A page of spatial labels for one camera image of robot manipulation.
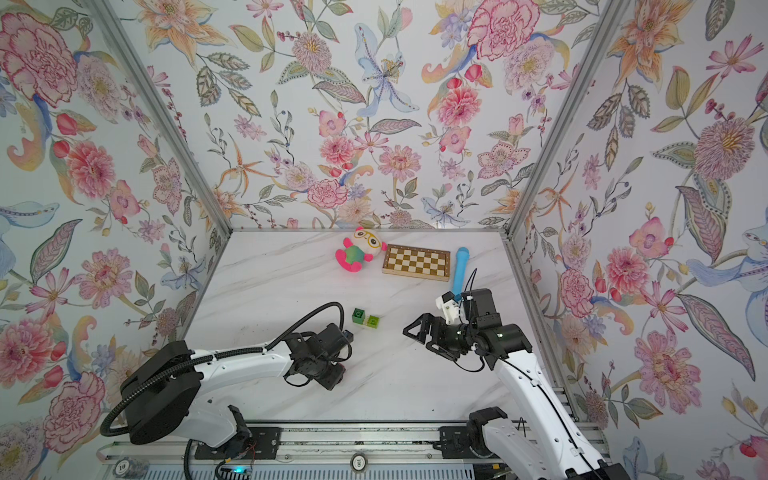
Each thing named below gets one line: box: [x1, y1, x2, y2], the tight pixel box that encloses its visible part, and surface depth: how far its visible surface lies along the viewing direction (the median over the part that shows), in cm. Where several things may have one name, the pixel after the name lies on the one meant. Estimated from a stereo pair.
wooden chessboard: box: [382, 244, 451, 282], surface depth 109 cm
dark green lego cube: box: [352, 308, 365, 325], surface depth 93 cm
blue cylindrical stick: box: [454, 247, 470, 301], surface depth 109 cm
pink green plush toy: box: [335, 226, 388, 273], surface depth 110 cm
